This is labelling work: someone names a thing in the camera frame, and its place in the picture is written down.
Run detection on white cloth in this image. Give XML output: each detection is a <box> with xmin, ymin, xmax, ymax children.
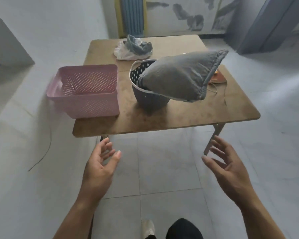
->
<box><xmin>114</xmin><ymin>38</ymin><xmax>152</xmax><ymax>61</ymax></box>

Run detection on wooden table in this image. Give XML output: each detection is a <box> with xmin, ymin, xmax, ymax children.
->
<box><xmin>72</xmin><ymin>35</ymin><xmax>261</xmax><ymax>156</ymax></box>

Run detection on person's right hand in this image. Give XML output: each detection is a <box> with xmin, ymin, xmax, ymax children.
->
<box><xmin>201</xmin><ymin>135</ymin><xmax>255</xmax><ymax>210</ymax></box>

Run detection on orange brown flat object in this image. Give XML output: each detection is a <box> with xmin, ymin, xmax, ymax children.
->
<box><xmin>209</xmin><ymin>69</ymin><xmax>228</xmax><ymax>85</ymax></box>

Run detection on white cable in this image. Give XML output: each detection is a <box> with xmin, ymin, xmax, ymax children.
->
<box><xmin>206</xmin><ymin>83</ymin><xmax>219</xmax><ymax>95</ymax></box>

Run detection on person's left hand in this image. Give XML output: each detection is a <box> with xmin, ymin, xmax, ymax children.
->
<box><xmin>81</xmin><ymin>137</ymin><xmax>122</xmax><ymax>198</ymax></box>

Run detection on person's black trousers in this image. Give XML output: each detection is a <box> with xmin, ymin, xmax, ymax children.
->
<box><xmin>146</xmin><ymin>218</ymin><xmax>203</xmax><ymax>239</ymax></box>

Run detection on plain grey cushion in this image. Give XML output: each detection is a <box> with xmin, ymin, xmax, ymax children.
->
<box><xmin>137</xmin><ymin>49</ymin><xmax>229</xmax><ymax>103</ymax></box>

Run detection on black floor cable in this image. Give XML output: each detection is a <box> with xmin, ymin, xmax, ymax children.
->
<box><xmin>28</xmin><ymin>125</ymin><xmax>52</xmax><ymax>172</ymax></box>

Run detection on white shoe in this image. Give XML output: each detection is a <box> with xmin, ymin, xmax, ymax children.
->
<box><xmin>141</xmin><ymin>219</ymin><xmax>156</xmax><ymax>238</ymax></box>

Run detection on person's left forearm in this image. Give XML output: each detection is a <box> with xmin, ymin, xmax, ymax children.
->
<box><xmin>52</xmin><ymin>191</ymin><xmax>105</xmax><ymax>239</ymax></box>

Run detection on pink plastic basket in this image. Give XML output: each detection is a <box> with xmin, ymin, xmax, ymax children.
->
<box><xmin>46</xmin><ymin>64</ymin><xmax>121</xmax><ymax>119</ymax></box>

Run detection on dark perforated colander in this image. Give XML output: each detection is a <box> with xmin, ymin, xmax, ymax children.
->
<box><xmin>129</xmin><ymin>59</ymin><xmax>171</xmax><ymax>110</ymax></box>

